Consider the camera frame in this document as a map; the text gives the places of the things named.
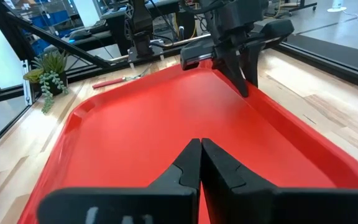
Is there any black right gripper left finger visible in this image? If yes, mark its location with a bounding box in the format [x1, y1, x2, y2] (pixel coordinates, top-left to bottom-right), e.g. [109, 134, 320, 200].
[37, 138, 202, 224]

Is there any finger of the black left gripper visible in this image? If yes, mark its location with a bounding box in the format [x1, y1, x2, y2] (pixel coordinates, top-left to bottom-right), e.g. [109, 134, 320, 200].
[241, 42, 267, 88]
[214, 49, 250, 98]

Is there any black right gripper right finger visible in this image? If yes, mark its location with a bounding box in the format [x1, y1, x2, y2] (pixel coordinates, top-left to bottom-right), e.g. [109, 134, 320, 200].
[200, 138, 358, 224]

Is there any fork with red handle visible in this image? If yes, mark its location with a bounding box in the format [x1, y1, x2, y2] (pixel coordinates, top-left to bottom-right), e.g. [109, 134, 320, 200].
[91, 63, 152, 90]

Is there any red plastic tray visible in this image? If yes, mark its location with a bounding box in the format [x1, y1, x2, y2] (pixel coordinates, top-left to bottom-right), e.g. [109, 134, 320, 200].
[17, 58, 358, 224]

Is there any black floor vent grate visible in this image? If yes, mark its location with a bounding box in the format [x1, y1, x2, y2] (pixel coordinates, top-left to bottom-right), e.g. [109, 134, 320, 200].
[286, 33, 358, 73]

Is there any white round stand base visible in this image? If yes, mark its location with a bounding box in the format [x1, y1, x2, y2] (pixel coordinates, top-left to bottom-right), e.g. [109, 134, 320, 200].
[326, 0, 348, 13]

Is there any black desk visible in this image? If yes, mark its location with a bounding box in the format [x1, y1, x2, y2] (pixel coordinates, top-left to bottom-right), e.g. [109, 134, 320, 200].
[68, 17, 130, 52]

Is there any black computer mouse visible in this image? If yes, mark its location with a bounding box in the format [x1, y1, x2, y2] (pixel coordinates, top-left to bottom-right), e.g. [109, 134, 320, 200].
[68, 29, 93, 42]

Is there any green succulent plant in pot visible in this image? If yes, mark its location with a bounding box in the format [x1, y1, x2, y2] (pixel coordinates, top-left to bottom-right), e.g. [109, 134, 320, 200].
[22, 49, 71, 114]

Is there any blue storage bin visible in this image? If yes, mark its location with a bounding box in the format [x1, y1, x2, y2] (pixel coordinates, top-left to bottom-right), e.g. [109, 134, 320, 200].
[23, 9, 74, 55]

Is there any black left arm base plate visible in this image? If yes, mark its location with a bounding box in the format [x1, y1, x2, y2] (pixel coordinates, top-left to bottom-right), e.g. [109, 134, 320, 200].
[127, 45, 165, 65]

